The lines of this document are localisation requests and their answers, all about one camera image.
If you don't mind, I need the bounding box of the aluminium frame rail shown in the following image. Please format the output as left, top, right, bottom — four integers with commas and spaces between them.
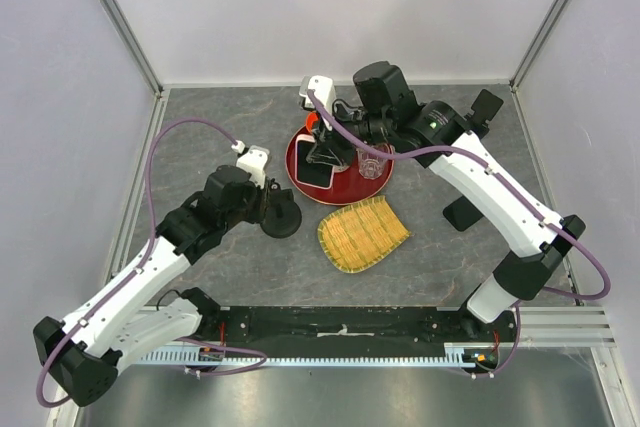
520, 307, 615, 348

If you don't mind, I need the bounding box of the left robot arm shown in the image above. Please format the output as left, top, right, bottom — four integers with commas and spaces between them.
33, 165, 297, 408

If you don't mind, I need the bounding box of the woven bamboo mat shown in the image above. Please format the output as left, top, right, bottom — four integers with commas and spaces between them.
317, 195, 411, 274

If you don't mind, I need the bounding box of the clear glass tumbler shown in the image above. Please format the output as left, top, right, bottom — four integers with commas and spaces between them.
356, 148, 388, 180

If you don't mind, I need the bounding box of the round red tray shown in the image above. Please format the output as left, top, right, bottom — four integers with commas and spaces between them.
285, 127, 394, 206

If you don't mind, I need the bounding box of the black phone stand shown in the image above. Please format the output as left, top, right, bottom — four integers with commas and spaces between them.
260, 189, 302, 239

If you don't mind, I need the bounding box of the pink-cased smartphone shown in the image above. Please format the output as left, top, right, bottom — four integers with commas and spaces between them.
294, 134, 334, 190

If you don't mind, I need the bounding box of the grey slotted cable duct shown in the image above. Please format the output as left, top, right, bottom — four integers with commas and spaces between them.
136, 343, 498, 368

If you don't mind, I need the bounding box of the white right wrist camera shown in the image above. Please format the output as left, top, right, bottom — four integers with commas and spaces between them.
299, 75, 336, 116

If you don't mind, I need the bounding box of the orange bowl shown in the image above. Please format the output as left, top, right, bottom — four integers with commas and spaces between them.
305, 112, 320, 133

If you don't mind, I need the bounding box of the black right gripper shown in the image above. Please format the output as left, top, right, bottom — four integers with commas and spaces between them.
307, 100, 393, 168

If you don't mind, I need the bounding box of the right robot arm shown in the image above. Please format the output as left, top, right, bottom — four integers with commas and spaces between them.
300, 61, 586, 341

